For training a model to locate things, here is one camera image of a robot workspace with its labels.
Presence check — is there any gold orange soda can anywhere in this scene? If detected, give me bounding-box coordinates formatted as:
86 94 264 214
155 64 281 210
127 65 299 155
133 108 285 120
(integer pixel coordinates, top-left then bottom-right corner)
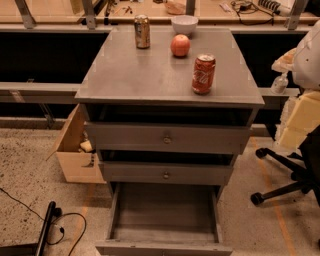
134 14 150 49

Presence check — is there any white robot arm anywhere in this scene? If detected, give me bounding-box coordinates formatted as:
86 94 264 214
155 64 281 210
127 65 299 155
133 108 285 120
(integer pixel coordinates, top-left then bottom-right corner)
292 20 320 90

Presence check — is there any red cola can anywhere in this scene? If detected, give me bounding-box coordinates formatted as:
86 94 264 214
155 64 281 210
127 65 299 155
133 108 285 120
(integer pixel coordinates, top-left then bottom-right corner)
192 54 216 94

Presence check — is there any grey drawer cabinet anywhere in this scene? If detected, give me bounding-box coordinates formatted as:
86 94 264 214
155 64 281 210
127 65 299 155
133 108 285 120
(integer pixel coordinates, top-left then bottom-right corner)
74 26 266 256

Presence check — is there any top grey drawer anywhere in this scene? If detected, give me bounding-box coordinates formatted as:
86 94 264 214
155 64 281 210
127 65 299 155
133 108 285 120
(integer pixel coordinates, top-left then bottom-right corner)
85 122 250 154

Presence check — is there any yellow sponge in box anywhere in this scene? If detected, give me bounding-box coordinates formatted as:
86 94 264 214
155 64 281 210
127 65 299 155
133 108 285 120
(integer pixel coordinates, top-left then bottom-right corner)
80 140 93 153

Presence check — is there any red apple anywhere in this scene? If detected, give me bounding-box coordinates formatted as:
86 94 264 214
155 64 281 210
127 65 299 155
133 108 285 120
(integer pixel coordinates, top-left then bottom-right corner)
170 34 191 57

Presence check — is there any cardboard box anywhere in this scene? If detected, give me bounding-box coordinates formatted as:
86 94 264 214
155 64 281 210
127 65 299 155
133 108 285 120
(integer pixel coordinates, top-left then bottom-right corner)
46 105 105 184

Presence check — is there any open bottom grey drawer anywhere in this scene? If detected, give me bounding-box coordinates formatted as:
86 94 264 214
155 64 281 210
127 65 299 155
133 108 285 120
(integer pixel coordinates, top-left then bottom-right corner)
96 183 232 256

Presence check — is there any white bowl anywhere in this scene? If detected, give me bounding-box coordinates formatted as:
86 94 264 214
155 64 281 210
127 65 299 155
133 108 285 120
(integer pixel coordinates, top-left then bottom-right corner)
171 15 198 35

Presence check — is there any clear sanitizer bottle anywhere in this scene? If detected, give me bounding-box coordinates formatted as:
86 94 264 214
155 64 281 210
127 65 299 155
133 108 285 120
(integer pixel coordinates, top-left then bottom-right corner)
271 73 288 94

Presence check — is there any black office chair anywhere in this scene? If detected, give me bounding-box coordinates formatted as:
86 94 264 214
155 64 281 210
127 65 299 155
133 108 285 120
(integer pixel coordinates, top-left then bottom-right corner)
250 125 320 206

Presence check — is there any black floor stand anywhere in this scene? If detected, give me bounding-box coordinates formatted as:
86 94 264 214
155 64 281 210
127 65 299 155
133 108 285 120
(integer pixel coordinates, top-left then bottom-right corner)
0 201 62 256

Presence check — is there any black floor cable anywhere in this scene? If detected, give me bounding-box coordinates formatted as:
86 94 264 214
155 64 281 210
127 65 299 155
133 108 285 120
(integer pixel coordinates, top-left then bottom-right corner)
0 187 88 256

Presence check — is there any black cable on bench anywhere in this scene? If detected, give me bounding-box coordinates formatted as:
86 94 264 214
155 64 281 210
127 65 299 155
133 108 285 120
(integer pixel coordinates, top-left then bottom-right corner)
229 0 276 27

